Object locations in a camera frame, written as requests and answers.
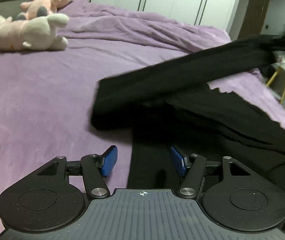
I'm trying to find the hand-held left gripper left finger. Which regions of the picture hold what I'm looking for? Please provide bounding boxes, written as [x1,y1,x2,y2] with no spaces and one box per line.
[36,145,118,198]

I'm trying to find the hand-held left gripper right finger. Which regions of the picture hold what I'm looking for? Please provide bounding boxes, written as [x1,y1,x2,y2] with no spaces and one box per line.
[170,146,257,198]

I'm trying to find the black pants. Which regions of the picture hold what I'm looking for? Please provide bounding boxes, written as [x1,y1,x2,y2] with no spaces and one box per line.
[90,35,285,193]

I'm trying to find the dark cloth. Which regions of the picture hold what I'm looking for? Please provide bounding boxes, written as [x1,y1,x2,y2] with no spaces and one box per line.
[258,63,278,80]

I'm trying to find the brown door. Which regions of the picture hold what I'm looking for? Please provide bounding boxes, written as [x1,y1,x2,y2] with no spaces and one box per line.
[237,0,271,41]

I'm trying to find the purple blanket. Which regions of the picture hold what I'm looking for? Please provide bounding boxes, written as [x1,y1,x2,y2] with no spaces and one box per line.
[0,0,285,238]

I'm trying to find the cream plush toy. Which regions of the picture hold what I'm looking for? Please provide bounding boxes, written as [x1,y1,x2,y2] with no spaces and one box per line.
[0,13,69,52]

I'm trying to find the pink plush toy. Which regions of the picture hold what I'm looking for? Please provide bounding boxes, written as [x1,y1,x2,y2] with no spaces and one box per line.
[16,0,75,20]

